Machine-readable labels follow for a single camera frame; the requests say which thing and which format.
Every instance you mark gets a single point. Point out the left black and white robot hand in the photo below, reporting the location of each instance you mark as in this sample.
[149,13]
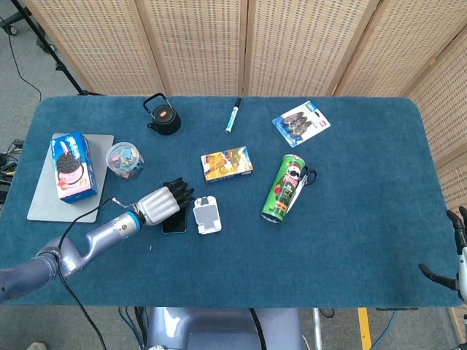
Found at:
[160,204]

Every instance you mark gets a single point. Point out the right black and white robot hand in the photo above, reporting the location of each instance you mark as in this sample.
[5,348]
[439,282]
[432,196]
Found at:
[462,270]

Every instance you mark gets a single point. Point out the black smartphone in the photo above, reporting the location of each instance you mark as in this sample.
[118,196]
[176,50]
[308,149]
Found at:
[175,224]

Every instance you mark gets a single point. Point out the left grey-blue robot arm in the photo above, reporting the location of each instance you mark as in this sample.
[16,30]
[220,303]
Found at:
[106,233]

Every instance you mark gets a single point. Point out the white phone stand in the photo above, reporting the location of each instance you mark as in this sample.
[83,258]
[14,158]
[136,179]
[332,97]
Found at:
[206,216]

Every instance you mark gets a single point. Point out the clear jar of coloured clips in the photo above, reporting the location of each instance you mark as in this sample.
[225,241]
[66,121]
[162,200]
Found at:
[124,161]

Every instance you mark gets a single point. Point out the yellow snack box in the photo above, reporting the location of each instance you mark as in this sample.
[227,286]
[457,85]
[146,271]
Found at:
[227,165]

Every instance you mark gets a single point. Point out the black teapot with orange knob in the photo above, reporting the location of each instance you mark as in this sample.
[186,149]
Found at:
[165,118]

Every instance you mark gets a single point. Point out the blue Oreo cookie box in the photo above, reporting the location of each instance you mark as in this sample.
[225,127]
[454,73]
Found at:
[73,167]

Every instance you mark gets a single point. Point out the grey closed laptop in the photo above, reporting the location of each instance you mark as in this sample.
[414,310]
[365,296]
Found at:
[54,213]

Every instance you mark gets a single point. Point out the white marker pen black cap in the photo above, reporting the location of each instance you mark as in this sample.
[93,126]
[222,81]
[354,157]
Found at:
[232,116]

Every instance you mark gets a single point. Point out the green Pringles can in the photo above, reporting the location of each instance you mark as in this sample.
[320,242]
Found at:
[282,189]

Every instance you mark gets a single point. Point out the blue table mat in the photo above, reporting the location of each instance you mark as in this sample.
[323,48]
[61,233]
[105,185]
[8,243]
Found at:
[328,248]

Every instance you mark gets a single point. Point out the grey-blue robot torso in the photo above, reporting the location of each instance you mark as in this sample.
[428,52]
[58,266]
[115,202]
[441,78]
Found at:
[219,328]

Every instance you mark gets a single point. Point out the metal table leg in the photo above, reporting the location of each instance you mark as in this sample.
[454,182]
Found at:
[317,328]

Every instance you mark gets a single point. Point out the binder clips blister pack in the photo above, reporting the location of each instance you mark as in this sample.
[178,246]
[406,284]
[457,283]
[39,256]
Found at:
[301,123]

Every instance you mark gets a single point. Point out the woven wooden folding screen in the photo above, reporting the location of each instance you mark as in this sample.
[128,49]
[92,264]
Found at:
[204,43]

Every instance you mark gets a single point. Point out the grey shoe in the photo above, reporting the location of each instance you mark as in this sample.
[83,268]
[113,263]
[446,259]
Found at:
[36,346]

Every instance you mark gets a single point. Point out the black caster wheel base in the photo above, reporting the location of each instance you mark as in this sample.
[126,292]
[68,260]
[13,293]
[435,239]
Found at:
[11,25]

